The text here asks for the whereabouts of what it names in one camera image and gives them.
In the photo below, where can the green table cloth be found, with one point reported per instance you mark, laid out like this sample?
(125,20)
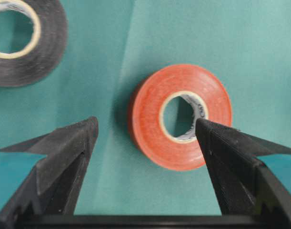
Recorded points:
(112,46)

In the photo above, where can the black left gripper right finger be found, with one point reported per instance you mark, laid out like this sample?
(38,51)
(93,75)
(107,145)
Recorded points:
(251,177)

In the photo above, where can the black tape roll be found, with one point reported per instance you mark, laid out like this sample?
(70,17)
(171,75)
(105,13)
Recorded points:
(33,36)

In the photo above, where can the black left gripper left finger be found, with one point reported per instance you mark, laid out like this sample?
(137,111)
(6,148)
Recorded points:
(44,175)

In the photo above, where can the red tape roll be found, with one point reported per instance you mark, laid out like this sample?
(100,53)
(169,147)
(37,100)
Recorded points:
(200,89)

